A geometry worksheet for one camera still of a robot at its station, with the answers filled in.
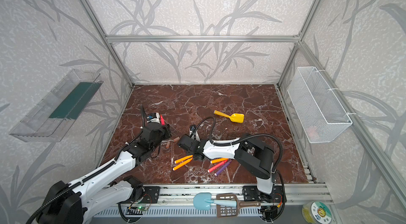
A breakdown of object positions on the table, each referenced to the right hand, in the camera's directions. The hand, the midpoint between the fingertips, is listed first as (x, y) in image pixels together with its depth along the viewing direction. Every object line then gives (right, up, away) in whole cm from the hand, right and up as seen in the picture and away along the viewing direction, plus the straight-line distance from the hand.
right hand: (191, 140), depth 89 cm
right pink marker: (+15, -12, -6) cm, 20 cm away
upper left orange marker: (-4, -9, -4) cm, 11 cm away
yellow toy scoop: (+26, +11, +13) cm, 31 cm away
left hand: (-10, +12, -5) cm, 16 cm away
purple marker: (+15, -14, -8) cm, 22 cm away
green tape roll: (+54, -22, -26) cm, 64 cm away
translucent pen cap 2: (-9, 0, +2) cm, 9 cm away
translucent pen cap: (-14, -3, 0) cm, 14 cm away
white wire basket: (+54, +17, -29) cm, 64 cm away
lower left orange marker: (-4, -11, -6) cm, 13 cm away
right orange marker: (+15, -9, -6) cm, 19 cm away
